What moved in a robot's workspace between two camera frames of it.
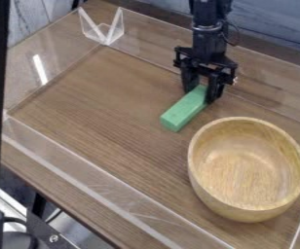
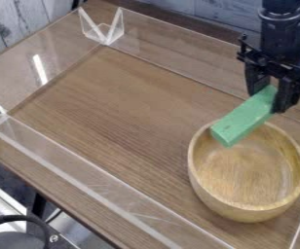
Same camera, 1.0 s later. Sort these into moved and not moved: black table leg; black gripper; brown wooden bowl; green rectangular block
Moved: black gripper; green rectangular block
Not moved: brown wooden bowl; black table leg
